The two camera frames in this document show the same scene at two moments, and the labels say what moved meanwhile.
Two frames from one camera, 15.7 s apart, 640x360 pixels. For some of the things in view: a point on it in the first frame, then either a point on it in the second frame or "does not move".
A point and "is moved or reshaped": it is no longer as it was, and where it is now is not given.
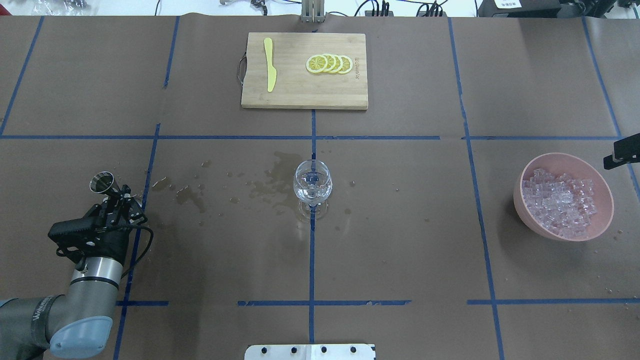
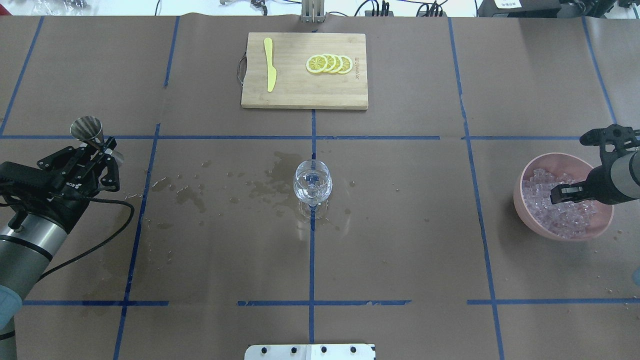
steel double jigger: (104, 182) is moved or reshaped
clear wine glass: (312, 185) does not move
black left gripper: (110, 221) -> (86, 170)
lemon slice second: (331, 62) does not move
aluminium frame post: (312, 11) does not move
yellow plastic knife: (271, 71) does not move
